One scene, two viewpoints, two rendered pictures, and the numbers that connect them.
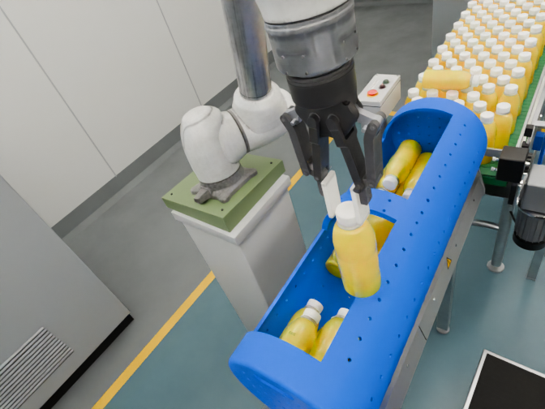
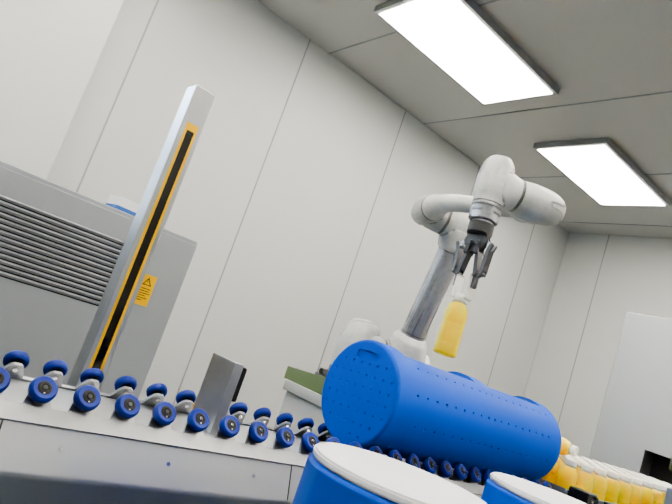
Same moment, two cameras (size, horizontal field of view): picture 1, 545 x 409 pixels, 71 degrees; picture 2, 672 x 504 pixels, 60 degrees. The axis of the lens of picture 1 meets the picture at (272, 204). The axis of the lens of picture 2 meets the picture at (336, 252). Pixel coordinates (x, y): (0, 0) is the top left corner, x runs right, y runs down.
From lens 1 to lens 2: 1.47 m
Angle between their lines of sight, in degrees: 50
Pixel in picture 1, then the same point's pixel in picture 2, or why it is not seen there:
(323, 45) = (488, 209)
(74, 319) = not seen: hidden behind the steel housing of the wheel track
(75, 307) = not seen: hidden behind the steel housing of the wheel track
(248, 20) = (439, 281)
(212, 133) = (369, 333)
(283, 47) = (475, 205)
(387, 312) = (447, 386)
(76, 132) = (176, 372)
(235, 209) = not seen: hidden behind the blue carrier
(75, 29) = (255, 308)
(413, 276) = (470, 400)
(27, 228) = (145, 342)
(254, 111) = (404, 341)
